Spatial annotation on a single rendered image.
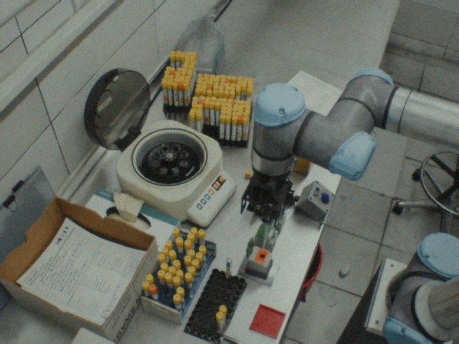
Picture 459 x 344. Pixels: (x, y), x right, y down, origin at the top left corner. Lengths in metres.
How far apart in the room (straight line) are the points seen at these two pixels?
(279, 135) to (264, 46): 1.12
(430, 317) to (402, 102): 0.39
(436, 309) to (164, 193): 0.68
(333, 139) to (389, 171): 1.97
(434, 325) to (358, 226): 1.52
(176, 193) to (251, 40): 0.83
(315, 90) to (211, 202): 0.58
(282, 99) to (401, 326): 0.49
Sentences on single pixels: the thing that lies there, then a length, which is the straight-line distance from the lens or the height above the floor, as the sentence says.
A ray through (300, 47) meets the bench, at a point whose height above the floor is 0.87.
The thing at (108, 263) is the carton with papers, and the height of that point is 0.94.
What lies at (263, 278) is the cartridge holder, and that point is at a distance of 1.22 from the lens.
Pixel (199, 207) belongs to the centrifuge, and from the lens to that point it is 1.29.
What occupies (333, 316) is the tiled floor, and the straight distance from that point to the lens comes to 2.20.
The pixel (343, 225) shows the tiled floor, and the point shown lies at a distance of 2.43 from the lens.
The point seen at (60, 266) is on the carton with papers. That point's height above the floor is 0.94.
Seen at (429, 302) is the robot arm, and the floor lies 1.17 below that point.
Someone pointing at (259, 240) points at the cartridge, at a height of 0.93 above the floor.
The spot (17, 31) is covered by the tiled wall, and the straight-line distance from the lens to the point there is 1.09.
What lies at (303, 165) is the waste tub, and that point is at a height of 0.92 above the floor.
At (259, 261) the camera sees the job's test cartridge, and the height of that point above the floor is 0.95.
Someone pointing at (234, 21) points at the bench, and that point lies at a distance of 1.98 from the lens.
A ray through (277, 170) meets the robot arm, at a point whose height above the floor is 1.34.
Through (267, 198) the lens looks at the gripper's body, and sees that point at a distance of 0.89.
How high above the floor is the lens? 1.98
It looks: 51 degrees down
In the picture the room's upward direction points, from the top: 2 degrees clockwise
